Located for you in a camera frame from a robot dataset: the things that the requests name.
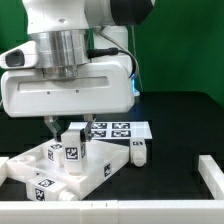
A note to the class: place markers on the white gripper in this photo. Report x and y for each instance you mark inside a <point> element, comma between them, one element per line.
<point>99,88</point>

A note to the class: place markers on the white square tabletop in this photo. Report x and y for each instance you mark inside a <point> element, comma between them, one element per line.
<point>103,160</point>

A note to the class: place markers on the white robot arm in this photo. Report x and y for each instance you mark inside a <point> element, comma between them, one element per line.
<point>56,74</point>

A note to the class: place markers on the white marker sheet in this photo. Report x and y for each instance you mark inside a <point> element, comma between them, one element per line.
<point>121,130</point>

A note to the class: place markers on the white U-shaped obstacle fence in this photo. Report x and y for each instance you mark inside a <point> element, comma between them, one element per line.
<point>68,210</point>

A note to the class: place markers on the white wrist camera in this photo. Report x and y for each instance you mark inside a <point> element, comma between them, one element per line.
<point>21,57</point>

